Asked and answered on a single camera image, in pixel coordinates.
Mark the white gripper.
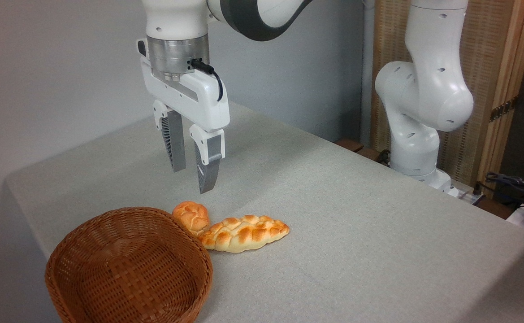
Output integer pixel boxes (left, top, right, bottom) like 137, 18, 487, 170
137, 39, 231, 195

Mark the small round bread roll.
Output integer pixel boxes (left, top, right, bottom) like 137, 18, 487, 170
172, 201, 211, 237

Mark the long braided bread loaf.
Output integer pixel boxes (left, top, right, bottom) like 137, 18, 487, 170
197, 214, 290, 254

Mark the brown woven wicker basket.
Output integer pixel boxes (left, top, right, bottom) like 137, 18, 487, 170
44, 206, 214, 323

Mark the brown wooden block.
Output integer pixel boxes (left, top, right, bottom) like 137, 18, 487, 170
334, 138, 365, 153
356, 147, 382, 163

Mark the grey vertical pipe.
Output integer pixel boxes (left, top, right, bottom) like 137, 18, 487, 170
359, 0, 376, 147

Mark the wooden rattan folding screen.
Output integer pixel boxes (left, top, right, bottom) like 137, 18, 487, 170
371, 0, 524, 199

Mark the metal screen hinge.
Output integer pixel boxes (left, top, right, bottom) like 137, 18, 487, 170
489, 96, 519, 123

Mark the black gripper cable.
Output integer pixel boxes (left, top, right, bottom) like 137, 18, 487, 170
191, 59, 224, 102

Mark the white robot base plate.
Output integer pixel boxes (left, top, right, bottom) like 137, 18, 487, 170
441, 179, 486, 205

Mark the bundle of dark cables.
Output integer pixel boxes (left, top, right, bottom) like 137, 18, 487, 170
485, 172, 524, 212

